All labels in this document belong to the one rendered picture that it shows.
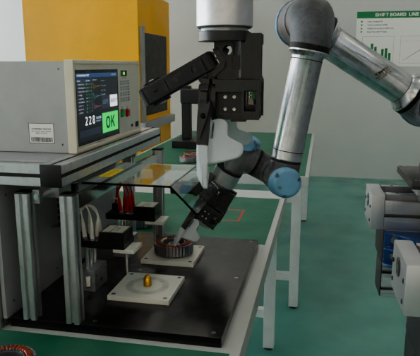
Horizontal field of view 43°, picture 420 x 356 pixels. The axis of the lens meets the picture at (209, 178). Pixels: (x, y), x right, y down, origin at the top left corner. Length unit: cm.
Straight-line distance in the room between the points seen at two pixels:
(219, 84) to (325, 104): 582
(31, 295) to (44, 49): 419
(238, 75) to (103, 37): 434
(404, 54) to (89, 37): 348
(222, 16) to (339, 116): 585
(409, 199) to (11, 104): 98
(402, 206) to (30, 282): 90
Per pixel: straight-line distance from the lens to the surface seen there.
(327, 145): 657
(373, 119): 655
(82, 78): 126
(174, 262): 149
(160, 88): 74
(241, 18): 71
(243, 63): 72
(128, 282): 137
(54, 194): 122
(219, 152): 69
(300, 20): 131
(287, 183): 129
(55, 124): 124
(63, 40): 520
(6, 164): 116
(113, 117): 142
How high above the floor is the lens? 131
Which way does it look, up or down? 12 degrees down
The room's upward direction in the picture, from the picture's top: straight up
